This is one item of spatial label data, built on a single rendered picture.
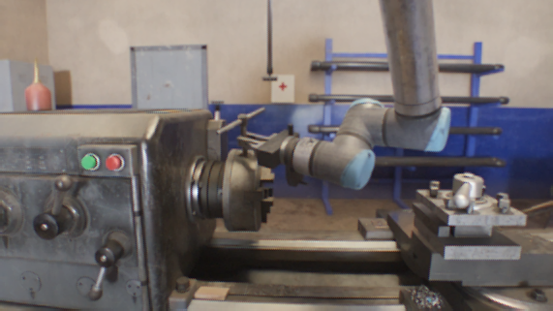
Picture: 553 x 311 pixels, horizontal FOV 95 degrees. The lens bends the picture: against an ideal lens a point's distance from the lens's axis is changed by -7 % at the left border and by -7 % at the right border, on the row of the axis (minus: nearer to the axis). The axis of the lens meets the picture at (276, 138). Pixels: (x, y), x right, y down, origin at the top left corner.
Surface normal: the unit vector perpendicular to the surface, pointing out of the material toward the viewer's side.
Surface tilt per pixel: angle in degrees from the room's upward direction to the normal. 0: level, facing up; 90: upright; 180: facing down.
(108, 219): 90
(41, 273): 90
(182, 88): 90
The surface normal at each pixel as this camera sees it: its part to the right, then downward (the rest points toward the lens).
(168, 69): -0.04, 0.13
